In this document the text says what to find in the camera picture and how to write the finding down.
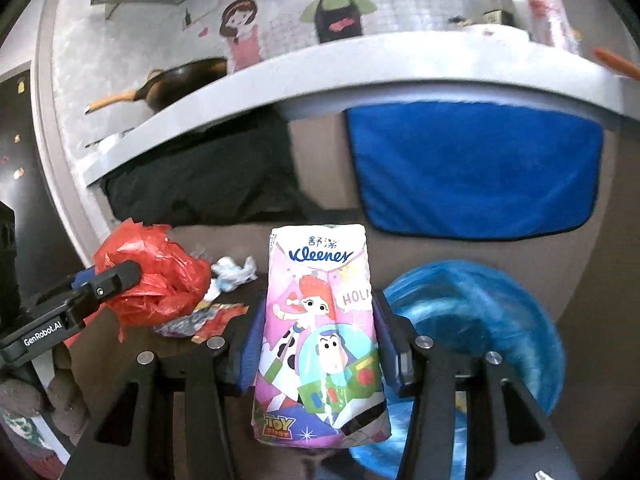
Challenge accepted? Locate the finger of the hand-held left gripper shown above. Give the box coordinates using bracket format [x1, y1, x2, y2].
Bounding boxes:
[70, 268, 99, 290]
[81, 260, 144, 312]

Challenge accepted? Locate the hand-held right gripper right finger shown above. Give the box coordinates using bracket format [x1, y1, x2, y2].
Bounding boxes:
[372, 288, 581, 480]

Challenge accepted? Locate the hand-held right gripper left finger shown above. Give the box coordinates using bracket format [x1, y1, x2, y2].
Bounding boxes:
[62, 295, 269, 480]

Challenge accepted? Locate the red plastic bag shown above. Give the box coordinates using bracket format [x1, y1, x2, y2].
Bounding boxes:
[65, 218, 212, 346]

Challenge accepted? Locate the cartoon print tissue packet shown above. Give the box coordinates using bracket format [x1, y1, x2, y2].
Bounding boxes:
[251, 223, 391, 449]

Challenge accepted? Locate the white tissue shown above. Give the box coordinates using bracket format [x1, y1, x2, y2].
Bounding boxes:
[209, 255, 259, 294]

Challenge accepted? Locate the bin with blue bag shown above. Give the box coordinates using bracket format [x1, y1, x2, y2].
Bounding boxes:
[349, 259, 567, 477]

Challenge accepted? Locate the red snack wrapper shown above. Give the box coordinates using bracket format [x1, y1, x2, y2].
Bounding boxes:
[191, 303, 249, 344]

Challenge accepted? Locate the grey plush item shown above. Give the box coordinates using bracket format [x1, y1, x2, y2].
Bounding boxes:
[0, 344, 92, 442]

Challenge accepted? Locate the purple crumpled wrapper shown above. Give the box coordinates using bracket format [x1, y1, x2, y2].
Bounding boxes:
[154, 309, 213, 339]

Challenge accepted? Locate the pink and green mat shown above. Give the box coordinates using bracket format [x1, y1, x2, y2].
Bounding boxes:
[0, 404, 77, 477]

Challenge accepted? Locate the black fridge with magnets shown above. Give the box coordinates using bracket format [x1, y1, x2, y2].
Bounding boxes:
[0, 60, 97, 283]

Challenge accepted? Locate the black cloth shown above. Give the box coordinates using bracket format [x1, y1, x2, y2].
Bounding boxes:
[101, 109, 327, 227]

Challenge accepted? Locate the blue cloth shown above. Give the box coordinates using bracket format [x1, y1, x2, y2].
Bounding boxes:
[345, 101, 604, 244]

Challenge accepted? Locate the orange stick-shaped object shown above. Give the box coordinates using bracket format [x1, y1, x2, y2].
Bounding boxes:
[592, 46, 640, 81]

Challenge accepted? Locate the red and white package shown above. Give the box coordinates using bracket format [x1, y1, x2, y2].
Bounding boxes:
[522, 0, 582, 54]

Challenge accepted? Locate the frying pan with wooden handle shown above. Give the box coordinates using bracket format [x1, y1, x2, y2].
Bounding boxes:
[84, 57, 229, 116]

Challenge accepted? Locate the cartoon kitchen wall poster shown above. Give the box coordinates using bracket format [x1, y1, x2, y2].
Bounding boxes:
[50, 0, 532, 161]

